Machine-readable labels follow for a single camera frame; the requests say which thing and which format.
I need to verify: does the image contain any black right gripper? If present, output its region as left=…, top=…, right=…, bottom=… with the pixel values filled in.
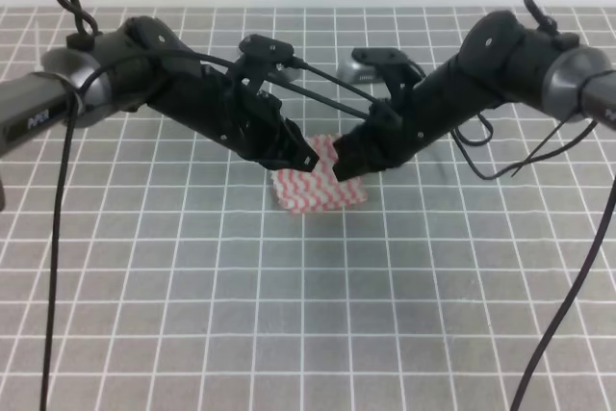
left=332, top=97, right=433, bottom=183

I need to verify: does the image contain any pink white wavy striped towel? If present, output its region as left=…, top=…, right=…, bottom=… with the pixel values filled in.
left=270, top=134, right=368, bottom=214

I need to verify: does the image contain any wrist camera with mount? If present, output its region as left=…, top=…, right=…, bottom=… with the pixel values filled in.
left=236, top=34, right=300, bottom=93
left=337, top=47, right=426, bottom=103

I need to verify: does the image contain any grey grid tablecloth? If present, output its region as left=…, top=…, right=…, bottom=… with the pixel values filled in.
left=1, top=7, right=615, bottom=410

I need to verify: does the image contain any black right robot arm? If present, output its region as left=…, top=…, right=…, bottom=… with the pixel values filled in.
left=333, top=11, right=615, bottom=181

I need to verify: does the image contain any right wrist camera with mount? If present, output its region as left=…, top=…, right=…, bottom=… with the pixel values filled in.
left=337, top=47, right=426, bottom=103

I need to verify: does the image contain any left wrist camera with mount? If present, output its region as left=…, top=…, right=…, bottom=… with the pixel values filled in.
left=236, top=34, right=300, bottom=93

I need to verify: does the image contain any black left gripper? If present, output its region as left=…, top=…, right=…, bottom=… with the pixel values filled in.
left=192, top=64, right=320, bottom=171

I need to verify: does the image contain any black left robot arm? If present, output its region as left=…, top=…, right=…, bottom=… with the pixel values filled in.
left=1, top=16, right=319, bottom=172

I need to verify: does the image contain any black left camera cable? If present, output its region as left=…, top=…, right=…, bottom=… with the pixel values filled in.
left=38, top=0, right=374, bottom=411

